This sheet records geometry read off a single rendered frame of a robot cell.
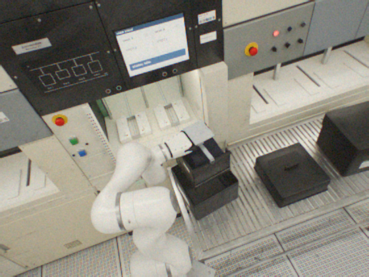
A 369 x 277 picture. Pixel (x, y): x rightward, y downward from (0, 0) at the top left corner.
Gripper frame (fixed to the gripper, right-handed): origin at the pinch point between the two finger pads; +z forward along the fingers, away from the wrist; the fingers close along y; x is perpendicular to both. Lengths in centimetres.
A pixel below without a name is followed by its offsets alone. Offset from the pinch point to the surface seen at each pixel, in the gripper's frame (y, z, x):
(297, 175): 24, 44, -39
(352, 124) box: 20, 80, -24
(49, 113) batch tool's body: -37, -54, 16
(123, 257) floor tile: -25, -68, -125
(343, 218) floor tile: 36, 95, -125
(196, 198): 2.0, -7.6, -48.3
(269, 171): 14, 34, -39
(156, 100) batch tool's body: -78, 5, -37
